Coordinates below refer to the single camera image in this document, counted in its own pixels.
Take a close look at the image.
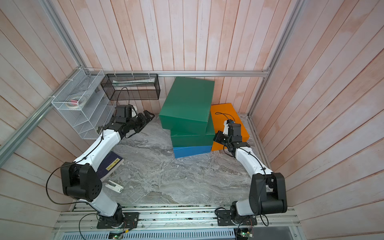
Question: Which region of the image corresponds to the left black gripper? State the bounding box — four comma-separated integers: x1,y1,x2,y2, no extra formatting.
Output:
126,109,156,133

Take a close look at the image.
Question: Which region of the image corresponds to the orange shoebox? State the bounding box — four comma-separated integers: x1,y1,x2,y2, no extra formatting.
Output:
211,103,250,142

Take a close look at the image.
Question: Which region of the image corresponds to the large green shoebox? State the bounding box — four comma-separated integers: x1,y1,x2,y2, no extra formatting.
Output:
171,116,216,148

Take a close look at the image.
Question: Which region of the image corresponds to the small green shoebox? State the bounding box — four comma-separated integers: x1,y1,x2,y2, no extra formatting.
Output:
159,77,215,135

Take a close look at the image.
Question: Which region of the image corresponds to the blue shoebox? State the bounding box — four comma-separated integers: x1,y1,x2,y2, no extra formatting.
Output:
173,146,212,159

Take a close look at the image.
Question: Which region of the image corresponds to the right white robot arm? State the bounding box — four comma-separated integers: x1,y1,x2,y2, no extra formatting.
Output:
214,120,288,225

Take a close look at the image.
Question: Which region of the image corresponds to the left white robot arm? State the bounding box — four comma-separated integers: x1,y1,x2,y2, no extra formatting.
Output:
58,105,155,229

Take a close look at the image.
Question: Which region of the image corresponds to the black mesh basket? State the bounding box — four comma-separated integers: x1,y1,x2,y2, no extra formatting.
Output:
101,73,161,101

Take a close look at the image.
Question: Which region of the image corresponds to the paper in mesh basket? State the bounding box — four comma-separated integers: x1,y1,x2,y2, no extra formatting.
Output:
112,78,156,87

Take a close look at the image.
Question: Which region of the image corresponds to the dark blue book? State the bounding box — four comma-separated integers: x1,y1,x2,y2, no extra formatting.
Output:
97,151,124,182

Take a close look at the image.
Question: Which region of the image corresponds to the tape roll on shelf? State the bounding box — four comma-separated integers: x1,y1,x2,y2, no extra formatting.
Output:
65,96,86,109

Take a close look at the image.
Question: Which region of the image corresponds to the white small device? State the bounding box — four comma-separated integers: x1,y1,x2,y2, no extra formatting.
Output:
105,180,124,194

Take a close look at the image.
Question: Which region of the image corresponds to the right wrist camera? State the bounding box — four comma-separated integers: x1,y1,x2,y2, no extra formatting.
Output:
223,119,234,135

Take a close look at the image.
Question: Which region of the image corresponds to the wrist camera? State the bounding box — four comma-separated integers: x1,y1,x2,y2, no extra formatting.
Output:
130,105,138,118
223,119,234,135

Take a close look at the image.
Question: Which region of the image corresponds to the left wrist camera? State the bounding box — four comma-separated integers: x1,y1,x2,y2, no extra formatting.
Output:
130,105,138,118

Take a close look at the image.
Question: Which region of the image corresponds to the white wire shelf rack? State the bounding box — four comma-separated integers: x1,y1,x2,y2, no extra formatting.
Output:
52,68,116,140

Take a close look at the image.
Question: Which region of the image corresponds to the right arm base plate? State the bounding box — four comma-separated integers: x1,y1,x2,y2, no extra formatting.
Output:
215,207,258,227

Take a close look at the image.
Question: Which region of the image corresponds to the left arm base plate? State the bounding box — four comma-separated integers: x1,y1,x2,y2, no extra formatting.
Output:
97,212,140,229

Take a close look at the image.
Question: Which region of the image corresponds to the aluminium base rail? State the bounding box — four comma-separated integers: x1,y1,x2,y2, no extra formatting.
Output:
53,204,306,240

